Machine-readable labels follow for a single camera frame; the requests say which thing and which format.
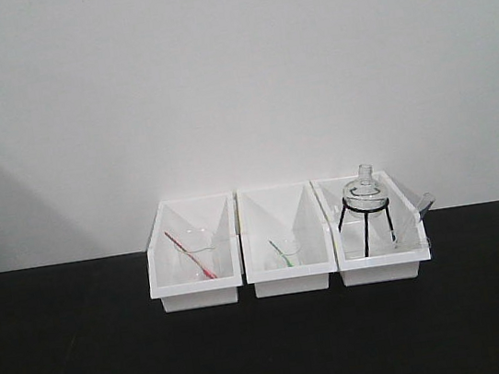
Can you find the right white storage bin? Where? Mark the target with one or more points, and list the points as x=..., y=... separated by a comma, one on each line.
x=385, y=262

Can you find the red stirring rod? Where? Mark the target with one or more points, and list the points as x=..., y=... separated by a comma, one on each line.
x=192, y=256

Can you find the left white storage bin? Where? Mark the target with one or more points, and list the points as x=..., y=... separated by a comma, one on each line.
x=193, y=253

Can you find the black wire tripod stand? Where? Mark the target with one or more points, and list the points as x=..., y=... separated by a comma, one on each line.
x=366, y=231

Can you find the clear beaker in left bin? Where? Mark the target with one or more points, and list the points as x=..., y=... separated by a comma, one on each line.
x=197, y=243

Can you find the clear beaker in bin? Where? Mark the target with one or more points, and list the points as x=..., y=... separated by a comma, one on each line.
x=197, y=243
x=273, y=262

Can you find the green stirring rod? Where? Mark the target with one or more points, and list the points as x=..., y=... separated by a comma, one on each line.
x=284, y=256

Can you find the round glass flask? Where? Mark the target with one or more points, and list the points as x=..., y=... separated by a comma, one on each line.
x=365, y=193

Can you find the middle white storage bin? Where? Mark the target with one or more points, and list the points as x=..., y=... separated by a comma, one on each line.
x=285, y=211

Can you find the clear glass test tube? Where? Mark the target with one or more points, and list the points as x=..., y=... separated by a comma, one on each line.
x=416, y=216

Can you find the clear beaker in middle bin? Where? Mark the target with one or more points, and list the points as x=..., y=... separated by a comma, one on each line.
x=273, y=262

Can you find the white storage bin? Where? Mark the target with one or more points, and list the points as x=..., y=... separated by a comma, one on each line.
x=385, y=262
x=285, y=211
x=193, y=253

